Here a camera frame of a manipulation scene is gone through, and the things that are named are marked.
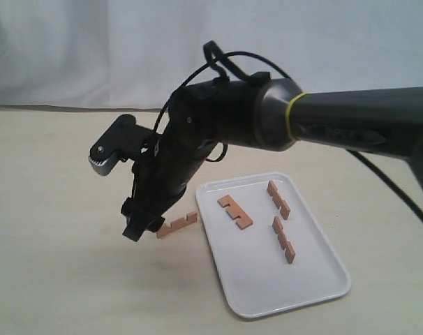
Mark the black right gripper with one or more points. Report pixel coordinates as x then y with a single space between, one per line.
200 116

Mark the notched wooden block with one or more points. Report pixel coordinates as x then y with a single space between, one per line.
284 243
177 224
235 212
278 200

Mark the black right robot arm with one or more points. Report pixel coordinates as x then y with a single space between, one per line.
271 116

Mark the white plastic tray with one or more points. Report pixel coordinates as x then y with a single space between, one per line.
254 274

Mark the white backdrop cloth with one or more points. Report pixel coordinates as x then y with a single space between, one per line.
113 54

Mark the yellow rubber band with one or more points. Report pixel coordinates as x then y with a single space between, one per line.
288 112

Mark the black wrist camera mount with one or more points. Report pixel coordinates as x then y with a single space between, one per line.
123 140

